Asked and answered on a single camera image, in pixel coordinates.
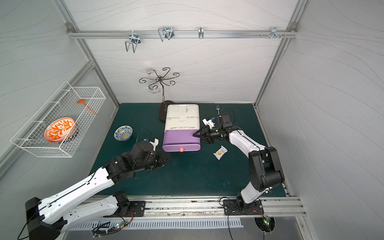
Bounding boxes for purple top drawer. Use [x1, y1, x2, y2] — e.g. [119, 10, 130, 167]
[162, 130, 201, 153]

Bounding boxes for white cookie packet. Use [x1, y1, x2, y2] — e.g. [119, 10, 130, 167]
[213, 146, 228, 161]

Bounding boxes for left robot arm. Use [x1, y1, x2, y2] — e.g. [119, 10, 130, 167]
[24, 141, 171, 240]

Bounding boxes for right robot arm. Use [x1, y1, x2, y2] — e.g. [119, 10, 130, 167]
[193, 126, 285, 208]

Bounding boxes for white drawer cabinet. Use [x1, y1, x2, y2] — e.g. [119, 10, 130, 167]
[165, 104, 200, 131]

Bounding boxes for blue patterned small bowl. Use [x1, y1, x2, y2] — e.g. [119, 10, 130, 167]
[114, 126, 133, 142]

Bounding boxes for metal mug tree stand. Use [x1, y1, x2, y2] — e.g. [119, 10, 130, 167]
[139, 67, 180, 122]

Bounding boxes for orange spatula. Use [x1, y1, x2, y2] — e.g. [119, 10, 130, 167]
[77, 99, 97, 116]

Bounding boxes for orange patterned plate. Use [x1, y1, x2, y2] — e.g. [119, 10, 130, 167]
[44, 118, 78, 143]

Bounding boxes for single metal hook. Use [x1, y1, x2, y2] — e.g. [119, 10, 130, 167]
[198, 27, 204, 39]

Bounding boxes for double metal hook middle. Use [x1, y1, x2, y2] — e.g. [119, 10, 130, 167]
[158, 27, 175, 42]

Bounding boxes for double metal hook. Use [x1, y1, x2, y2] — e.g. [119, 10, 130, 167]
[125, 32, 141, 53]
[158, 27, 175, 42]

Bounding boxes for double metal hook left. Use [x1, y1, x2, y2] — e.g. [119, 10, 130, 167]
[125, 32, 141, 53]

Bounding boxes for metal hook right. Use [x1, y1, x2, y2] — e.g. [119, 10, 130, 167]
[260, 27, 287, 39]

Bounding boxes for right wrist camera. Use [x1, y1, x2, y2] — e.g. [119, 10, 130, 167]
[203, 113, 234, 129]

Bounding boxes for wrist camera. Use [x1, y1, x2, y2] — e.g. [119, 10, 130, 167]
[203, 113, 234, 129]
[144, 138, 159, 151]

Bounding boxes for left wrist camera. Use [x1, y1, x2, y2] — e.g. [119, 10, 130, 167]
[144, 138, 159, 151]

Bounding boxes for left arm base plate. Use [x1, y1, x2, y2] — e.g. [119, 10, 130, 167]
[104, 201, 147, 218]

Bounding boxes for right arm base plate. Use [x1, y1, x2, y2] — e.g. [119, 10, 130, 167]
[220, 199, 265, 216]

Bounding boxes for white wire basket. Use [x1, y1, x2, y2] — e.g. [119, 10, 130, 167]
[10, 82, 106, 158]

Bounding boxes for aluminium wall rail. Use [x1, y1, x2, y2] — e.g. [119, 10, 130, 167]
[68, 29, 299, 40]

